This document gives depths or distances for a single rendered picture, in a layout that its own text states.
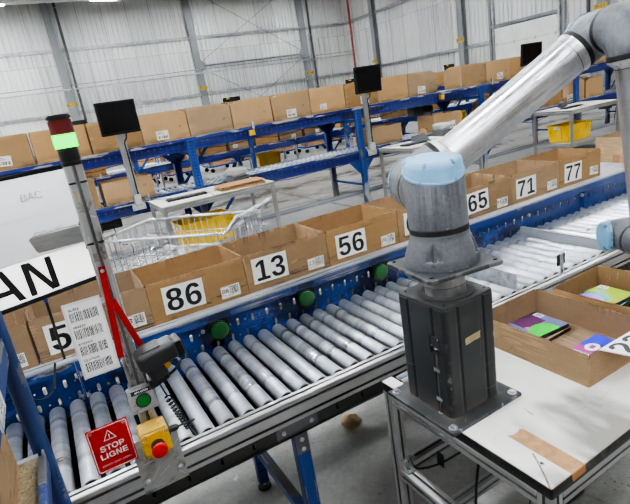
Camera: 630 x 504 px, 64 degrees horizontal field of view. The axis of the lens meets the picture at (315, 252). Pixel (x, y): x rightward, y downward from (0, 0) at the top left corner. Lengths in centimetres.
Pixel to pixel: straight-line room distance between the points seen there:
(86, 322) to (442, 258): 87
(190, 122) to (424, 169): 556
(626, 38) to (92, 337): 146
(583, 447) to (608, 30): 100
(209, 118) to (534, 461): 593
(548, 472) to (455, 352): 32
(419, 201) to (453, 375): 45
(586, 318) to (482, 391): 54
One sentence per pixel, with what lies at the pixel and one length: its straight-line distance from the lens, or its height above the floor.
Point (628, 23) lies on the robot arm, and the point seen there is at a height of 166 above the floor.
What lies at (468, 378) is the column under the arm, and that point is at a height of 86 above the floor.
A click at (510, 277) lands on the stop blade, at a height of 79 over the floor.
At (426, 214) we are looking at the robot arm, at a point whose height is 130.
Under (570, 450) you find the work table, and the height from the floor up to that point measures 75.
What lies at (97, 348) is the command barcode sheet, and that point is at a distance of 135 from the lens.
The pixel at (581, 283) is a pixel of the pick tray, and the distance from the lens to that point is 209.
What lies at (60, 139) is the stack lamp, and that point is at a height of 161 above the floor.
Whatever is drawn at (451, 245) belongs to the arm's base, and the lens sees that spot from 125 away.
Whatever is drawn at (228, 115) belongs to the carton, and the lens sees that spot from 678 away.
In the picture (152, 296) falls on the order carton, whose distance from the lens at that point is 197.
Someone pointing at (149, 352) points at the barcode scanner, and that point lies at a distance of 132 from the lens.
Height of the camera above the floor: 161
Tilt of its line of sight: 17 degrees down
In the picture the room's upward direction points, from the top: 9 degrees counter-clockwise
